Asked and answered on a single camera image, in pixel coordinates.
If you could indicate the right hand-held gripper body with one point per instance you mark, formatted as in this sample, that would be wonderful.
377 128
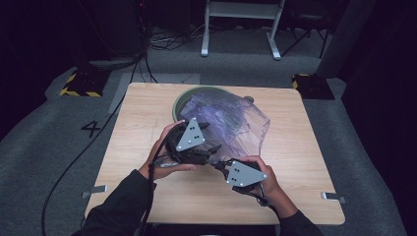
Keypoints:
244 175

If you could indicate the black chair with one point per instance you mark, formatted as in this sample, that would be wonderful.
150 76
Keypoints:
308 19

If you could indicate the grey column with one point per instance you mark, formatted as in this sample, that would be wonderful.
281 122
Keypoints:
344 36

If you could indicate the white desk frame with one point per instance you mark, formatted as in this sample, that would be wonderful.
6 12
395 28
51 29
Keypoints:
242 10

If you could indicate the black yellow striped base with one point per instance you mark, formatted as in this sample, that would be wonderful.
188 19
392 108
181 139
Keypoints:
314 87
83 83

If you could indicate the grey metal table bracket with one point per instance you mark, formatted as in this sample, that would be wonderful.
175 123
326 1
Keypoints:
332 197
95 190

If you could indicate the person's left hand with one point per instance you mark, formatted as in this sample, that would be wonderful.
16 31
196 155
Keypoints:
154 167

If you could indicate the person's right hand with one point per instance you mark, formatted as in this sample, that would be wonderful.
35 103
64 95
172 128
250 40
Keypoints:
272 187

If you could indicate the purple plastic bag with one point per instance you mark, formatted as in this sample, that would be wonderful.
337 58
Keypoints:
229 121

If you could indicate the green plastic bin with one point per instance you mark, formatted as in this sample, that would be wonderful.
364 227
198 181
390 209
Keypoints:
178 101

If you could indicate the dark round table grommet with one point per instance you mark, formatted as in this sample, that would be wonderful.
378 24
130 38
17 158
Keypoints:
250 98

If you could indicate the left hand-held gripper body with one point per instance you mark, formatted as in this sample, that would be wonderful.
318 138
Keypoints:
191 137

